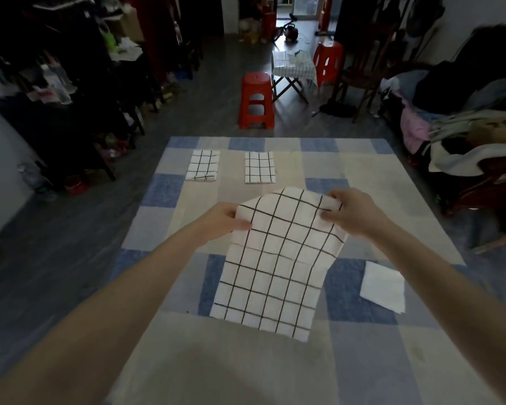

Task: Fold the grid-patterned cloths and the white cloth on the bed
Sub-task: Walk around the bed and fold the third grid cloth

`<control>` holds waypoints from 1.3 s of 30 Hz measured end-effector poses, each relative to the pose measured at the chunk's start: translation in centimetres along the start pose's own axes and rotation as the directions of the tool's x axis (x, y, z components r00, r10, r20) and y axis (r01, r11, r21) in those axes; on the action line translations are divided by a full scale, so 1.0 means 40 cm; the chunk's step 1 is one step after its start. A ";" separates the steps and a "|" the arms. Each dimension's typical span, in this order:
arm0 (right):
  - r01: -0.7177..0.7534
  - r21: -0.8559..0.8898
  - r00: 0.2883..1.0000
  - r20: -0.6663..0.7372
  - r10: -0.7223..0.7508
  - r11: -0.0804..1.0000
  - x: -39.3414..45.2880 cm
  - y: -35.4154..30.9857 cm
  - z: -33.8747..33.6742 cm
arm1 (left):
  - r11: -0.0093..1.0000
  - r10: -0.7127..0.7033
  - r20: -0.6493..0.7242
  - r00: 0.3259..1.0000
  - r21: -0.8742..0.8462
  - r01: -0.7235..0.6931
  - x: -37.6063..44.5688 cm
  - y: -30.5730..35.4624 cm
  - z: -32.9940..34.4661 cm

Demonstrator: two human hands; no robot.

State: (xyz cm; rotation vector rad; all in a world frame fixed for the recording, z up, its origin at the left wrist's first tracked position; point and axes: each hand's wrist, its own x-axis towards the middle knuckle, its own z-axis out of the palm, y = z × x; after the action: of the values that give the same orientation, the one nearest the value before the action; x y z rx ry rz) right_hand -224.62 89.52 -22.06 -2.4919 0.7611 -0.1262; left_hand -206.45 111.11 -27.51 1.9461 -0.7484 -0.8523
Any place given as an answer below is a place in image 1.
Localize person's right hand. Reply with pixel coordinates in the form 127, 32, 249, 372
320, 188, 391, 249

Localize person's left hand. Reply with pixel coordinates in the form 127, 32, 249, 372
193, 202, 254, 249

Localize white black-checked cloth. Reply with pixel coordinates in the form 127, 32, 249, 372
244, 151, 276, 184
185, 149, 221, 182
209, 186, 349, 343

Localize plain white cloth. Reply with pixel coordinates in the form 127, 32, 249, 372
359, 261, 405, 314

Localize person's left forearm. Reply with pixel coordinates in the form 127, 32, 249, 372
0, 229, 211, 405

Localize person's right forearm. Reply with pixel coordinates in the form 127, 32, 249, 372
371, 223, 506, 405

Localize blue beige plaid tablecloth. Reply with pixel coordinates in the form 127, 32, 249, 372
103, 137, 506, 405

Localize pink blanket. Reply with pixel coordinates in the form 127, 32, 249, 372
400, 101, 433, 155

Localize black shoes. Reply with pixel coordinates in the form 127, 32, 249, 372
311, 98, 359, 119

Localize white pillow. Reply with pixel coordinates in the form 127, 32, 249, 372
429, 143, 506, 178

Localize heap of mixed footwear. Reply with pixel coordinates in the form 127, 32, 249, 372
94, 132, 138, 163

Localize brown carved wooden chair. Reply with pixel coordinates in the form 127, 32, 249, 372
333, 8, 410, 123

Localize wooden bench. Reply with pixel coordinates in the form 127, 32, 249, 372
472, 227, 506, 254

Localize red plastic stool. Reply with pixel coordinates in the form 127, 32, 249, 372
238, 71, 275, 131
311, 40, 345, 87

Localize brown printed cushion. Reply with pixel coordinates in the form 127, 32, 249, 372
468, 121, 506, 147

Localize folding table with checked cover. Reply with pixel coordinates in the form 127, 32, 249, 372
271, 50, 319, 104

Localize black low table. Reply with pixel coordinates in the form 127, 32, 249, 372
0, 58, 146, 192

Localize clear glass bottle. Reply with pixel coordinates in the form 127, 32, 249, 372
16, 162, 58, 201

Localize dark sofa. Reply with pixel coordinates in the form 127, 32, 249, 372
379, 25, 506, 215

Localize white plastic item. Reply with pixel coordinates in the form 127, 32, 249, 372
109, 37, 143, 62

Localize red hanging fabric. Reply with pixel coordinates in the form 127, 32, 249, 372
124, 0, 182, 80

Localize red upright cylinder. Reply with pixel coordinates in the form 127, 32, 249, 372
318, 0, 335, 34
259, 0, 277, 41

